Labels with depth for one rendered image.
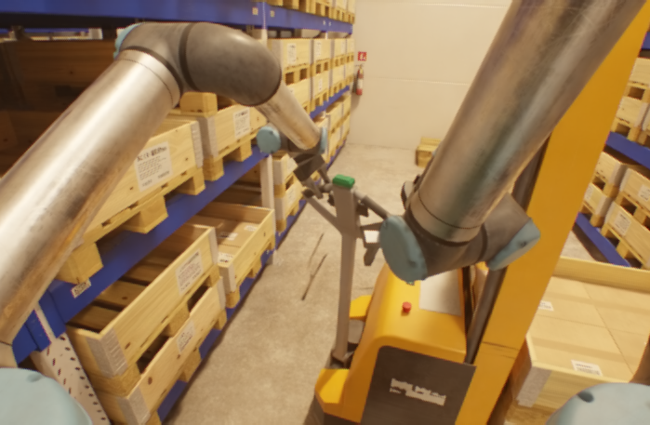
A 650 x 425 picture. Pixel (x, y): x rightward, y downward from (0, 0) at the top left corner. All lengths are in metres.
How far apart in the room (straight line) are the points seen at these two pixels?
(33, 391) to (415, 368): 1.32
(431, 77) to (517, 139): 6.24
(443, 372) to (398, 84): 5.61
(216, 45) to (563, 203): 0.97
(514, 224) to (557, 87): 0.26
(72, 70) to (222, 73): 1.70
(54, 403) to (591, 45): 0.47
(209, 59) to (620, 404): 0.64
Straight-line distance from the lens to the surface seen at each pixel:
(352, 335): 1.98
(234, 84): 0.64
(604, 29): 0.32
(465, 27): 6.58
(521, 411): 1.64
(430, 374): 1.51
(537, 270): 1.26
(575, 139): 1.10
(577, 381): 1.53
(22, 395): 0.35
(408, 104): 6.62
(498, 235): 0.52
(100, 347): 1.47
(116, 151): 0.54
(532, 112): 0.33
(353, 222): 1.36
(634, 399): 0.37
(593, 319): 1.98
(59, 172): 0.51
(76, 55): 2.24
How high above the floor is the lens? 1.89
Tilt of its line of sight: 28 degrees down
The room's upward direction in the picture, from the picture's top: 2 degrees clockwise
